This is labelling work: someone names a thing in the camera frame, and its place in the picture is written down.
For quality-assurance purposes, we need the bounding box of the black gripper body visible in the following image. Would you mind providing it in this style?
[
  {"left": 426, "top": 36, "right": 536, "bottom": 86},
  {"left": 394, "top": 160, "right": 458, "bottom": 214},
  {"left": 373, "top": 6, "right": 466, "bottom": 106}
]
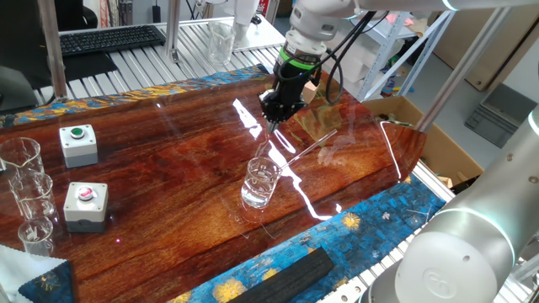
[{"left": 272, "top": 65, "right": 323, "bottom": 100}]

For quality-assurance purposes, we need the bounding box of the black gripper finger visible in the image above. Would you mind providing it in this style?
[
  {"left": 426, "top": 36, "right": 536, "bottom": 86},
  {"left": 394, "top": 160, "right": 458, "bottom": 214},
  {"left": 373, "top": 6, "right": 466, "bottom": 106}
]
[
  {"left": 271, "top": 93, "right": 306, "bottom": 135},
  {"left": 258, "top": 88, "right": 288, "bottom": 135}
]

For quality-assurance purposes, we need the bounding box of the clear glass stirring rod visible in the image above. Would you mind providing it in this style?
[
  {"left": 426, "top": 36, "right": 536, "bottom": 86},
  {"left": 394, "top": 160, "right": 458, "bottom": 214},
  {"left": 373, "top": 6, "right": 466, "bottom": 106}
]
[{"left": 269, "top": 128, "right": 339, "bottom": 174}]

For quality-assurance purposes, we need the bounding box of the glass beaker with water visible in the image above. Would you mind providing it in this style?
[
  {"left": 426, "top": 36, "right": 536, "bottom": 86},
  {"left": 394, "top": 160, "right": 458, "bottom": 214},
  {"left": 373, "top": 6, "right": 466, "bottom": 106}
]
[{"left": 240, "top": 156, "right": 282, "bottom": 210}]

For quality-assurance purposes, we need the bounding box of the tall empty glass beaker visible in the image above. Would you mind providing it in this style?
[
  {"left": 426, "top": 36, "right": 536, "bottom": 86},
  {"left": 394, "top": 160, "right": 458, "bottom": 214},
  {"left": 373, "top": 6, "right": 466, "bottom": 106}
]
[{"left": 206, "top": 20, "right": 237, "bottom": 66}]

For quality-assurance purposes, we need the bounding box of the medium empty glass beaker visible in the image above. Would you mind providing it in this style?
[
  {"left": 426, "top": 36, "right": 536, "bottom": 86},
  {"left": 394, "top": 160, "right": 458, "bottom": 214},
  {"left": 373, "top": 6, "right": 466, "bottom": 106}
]
[{"left": 8, "top": 171, "right": 58, "bottom": 222}]

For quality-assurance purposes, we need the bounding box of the large empty glass beaker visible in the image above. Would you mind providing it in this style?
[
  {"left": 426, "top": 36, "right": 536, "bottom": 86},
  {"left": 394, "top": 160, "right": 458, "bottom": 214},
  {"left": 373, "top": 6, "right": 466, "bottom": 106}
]
[{"left": 0, "top": 136, "right": 45, "bottom": 178}]

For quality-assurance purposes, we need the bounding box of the small empty glass beaker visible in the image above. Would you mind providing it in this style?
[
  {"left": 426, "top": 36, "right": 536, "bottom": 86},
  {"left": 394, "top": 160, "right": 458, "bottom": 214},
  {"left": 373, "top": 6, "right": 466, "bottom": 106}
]
[{"left": 17, "top": 216, "right": 55, "bottom": 257}]

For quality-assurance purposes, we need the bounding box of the light wooden cube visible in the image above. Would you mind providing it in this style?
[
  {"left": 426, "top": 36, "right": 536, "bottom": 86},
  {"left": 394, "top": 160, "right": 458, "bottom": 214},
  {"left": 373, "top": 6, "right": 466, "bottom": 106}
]
[{"left": 302, "top": 79, "right": 320, "bottom": 104}]

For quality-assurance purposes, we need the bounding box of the flat aluminium plate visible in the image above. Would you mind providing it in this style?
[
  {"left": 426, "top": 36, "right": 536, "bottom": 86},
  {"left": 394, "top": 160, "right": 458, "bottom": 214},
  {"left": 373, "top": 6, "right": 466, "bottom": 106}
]
[{"left": 233, "top": 24, "right": 287, "bottom": 52}]

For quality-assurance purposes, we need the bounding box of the white metal shelf rack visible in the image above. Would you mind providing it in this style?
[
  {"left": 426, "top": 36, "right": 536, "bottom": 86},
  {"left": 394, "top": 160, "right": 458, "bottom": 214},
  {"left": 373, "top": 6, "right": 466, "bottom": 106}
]
[{"left": 357, "top": 10, "right": 458, "bottom": 102}]

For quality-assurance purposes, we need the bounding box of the white plastic stand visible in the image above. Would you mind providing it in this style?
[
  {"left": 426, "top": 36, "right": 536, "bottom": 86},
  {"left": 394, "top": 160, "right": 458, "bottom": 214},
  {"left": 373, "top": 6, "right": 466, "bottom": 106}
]
[{"left": 232, "top": 0, "right": 260, "bottom": 42}]

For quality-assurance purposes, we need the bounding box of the glossy wood print mat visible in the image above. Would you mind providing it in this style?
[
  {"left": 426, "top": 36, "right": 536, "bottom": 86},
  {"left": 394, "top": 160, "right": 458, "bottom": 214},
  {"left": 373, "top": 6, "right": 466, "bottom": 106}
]
[{"left": 0, "top": 66, "right": 428, "bottom": 303}]

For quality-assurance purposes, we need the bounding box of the blue starry night cloth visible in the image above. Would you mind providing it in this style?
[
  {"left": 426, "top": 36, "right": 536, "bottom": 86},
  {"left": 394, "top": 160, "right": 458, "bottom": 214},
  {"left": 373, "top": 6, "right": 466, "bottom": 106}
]
[{"left": 0, "top": 65, "right": 447, "bottom": 303}]

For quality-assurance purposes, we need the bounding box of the open cardboard box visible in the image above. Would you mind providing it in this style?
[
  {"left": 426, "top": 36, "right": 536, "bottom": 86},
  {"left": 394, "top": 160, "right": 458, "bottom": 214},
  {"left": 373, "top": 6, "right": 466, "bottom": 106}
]
[{"left": 361, "top": 95, "right": 485, "bottom": 189}]

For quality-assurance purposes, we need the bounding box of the black computer keyboard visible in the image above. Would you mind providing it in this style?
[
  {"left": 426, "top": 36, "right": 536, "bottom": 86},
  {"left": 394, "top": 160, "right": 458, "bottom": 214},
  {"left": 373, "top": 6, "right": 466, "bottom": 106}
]
[{"left": 58, "top": 24, "right": 167, "bottom": 58}]

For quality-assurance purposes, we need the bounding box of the black foam block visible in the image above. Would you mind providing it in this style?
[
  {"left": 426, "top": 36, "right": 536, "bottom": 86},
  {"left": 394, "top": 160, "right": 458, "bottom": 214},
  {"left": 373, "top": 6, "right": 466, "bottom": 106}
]
[{"left": 227, "top": 247, "right": 336, "bottom": 303}]

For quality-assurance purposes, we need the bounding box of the black desk pad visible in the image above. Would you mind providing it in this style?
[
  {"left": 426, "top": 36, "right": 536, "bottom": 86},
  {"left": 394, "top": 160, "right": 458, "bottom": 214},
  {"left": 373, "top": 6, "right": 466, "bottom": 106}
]
[{"left": 62, "top": 52, "right": 119, "bottom": 83}]

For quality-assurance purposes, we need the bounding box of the green push button box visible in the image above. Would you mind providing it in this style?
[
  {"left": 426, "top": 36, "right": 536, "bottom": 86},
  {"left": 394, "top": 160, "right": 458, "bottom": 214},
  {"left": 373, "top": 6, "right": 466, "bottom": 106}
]
[{"left": 58, "top": 124, "right": 99, "bottom": 169}]

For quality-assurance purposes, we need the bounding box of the grey plastic crate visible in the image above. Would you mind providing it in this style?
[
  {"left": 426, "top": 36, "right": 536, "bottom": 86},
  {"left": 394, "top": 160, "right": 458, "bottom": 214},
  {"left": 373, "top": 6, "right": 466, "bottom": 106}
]
[{"left": 464, "top": 82, "right": 538, "bottom": 148}]

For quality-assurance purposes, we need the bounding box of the brown cardboard panel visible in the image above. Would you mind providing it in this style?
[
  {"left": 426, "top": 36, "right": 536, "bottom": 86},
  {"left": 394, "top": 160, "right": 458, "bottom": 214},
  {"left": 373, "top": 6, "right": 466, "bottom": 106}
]
[{"left": 433, "top": 8, "right": 539, "bottom": 93}]

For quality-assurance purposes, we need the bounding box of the red push button box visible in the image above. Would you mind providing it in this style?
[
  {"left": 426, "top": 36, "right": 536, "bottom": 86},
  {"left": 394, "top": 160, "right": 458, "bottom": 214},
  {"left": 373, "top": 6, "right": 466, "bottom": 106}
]
[{"left": 62, "top": 181, "right": 109, "bottom": 234}]

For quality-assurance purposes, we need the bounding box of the black computer monitor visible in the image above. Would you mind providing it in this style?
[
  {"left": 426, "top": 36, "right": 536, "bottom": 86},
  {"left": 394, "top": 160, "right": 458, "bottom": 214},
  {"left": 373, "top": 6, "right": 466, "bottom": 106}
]
[{"left": 0, "top": 0, "right": 58, "bottom": 113}]

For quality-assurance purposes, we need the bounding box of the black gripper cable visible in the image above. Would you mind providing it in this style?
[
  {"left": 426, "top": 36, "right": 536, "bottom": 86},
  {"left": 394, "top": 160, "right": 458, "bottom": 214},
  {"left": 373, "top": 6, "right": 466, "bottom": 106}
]
[{"left": 275, "top": 10, "right": 380, "bottom": 106}]

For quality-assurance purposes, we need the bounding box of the aluminium frame post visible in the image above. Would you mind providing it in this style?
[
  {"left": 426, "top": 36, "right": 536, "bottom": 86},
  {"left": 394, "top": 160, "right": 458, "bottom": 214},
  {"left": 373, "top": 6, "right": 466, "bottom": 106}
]
[
  {"left": 36, "top": 0, "right": 69, "bottom": 104},
  {"left": 163, "top": 0, "right": 183, "bottom": 63}
]

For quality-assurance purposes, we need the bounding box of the slanted aluminium frame strut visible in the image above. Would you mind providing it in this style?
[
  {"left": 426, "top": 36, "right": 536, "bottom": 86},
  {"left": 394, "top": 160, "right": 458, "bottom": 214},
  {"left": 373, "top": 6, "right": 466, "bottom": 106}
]
[{"left": 414, "top": 8, "right": 513, "bottom": 132}]

